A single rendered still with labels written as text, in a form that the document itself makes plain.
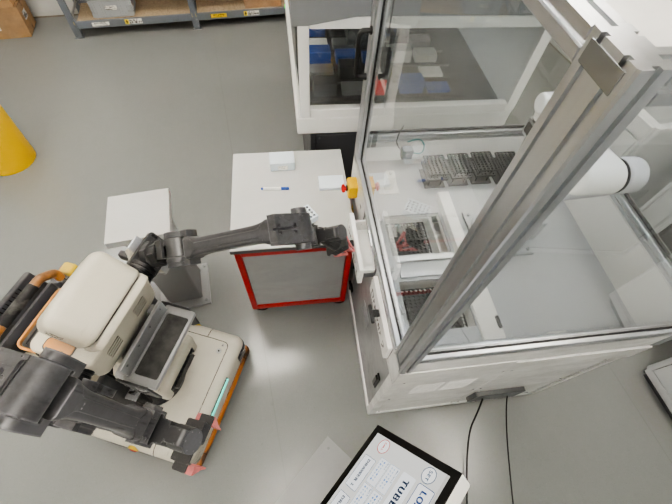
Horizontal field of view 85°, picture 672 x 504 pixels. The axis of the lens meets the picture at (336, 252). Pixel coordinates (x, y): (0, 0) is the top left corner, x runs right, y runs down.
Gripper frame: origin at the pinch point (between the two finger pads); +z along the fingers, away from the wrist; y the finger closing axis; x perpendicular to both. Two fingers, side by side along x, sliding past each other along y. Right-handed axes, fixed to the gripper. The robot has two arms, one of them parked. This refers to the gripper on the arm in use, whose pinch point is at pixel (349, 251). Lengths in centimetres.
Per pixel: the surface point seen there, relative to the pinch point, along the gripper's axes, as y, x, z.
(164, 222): -68, 32, -46
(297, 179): -22, 54, -3
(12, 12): -244, 346, -143
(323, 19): 33, 82, -40
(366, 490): 3, -82, -17
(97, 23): -197, 346, -86
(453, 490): 26, -84, -16
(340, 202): -7.1, 37.2, 10.4
